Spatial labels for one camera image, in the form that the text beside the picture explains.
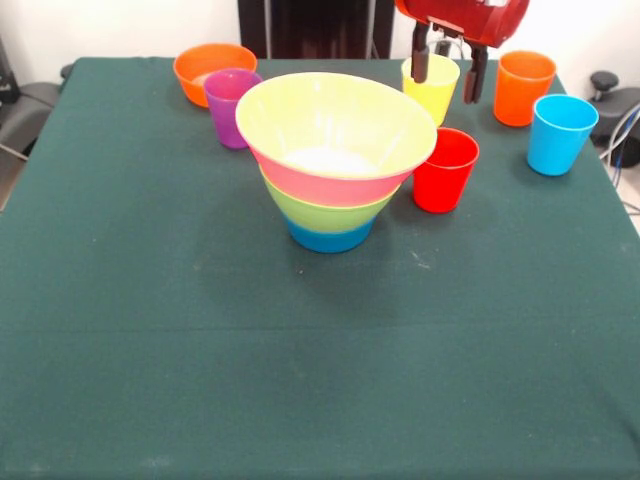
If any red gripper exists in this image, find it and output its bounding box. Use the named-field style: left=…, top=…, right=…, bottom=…
left=394, top=0, right=530, bottom=105

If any yellow cup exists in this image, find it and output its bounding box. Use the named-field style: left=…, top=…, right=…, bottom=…
left=401, top=53, right=461, bottom=129

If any large orange bowl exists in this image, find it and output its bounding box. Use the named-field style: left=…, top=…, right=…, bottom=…
left=234, top=71, right=439, bottom=181

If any large pink bowl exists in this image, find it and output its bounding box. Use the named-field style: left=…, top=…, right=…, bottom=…
left=249, top=144, right=416, bottom=209

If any green bowl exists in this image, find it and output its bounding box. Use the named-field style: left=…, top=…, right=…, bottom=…
left=259, top=172, right=396, bottom=235

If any blue bowl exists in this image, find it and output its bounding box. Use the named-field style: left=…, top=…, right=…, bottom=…
left=282, top=212, right=379, bottom=254

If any purple cup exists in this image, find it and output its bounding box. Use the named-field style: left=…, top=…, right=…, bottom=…
left=203, top=68, right=264, bottom=150

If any orange cup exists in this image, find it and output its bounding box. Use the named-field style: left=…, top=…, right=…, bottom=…
left=493, top=49, right=558, bottom=128

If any red cup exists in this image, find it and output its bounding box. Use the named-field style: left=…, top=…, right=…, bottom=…
left=412, top=127, right=481, bottom=215

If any blue cup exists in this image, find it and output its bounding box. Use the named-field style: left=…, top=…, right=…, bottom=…
left=526, top=94, right=600, bottom=177

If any black round base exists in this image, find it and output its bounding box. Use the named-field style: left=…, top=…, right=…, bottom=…
left=592, top=87, right=640, bottom=169
left=0, top=82, right=61, bottom=146

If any small dark orange bowl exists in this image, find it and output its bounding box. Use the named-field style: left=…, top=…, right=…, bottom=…
left=173, top=42, right=259, bottom=109

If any dark green table cloth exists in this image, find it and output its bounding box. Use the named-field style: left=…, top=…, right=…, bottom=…
left=0, top=55, right=640, bottom=480

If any black equipment box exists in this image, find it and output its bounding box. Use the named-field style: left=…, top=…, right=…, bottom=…
left=0, top=34, right=21, bottom=101

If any white cable bundle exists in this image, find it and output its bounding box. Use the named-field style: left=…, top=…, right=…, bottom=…
left=598, top=102, right=640, bottom=171

